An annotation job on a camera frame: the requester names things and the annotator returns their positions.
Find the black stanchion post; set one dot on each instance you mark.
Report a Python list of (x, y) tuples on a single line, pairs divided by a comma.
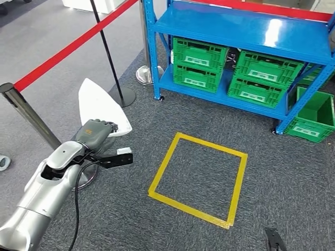
[(122, 97)]

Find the chrome stanchion post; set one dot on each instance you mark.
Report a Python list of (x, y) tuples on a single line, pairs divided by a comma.
[(145, 74), (26, 111)]

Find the yellow floor tape square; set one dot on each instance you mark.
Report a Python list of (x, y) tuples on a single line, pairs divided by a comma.
[(209, 143)]

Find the white platform block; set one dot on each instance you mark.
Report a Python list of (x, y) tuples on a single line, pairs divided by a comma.
[(91, 5)]

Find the grey floor disc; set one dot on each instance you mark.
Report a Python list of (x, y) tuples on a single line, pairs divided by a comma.
[(4, 163)]

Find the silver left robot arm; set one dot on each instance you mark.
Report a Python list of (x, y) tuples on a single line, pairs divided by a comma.
[(44, 194)]

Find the white plastic shell part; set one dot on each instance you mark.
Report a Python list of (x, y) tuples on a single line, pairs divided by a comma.
[(99, 104)]

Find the black item between crates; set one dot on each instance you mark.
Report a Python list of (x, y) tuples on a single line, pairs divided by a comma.
[(231, 59)]

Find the blue metal shelf rack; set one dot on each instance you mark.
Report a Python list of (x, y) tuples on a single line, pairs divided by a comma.
[(235, 27)]

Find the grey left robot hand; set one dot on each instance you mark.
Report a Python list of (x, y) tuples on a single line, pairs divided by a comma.
[(94, 135)]

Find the green plastic crate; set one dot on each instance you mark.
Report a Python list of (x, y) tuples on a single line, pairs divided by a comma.
[(253, 93), (199, 55), (308, 130), (196, 79), (314, 74), (267, 69)]

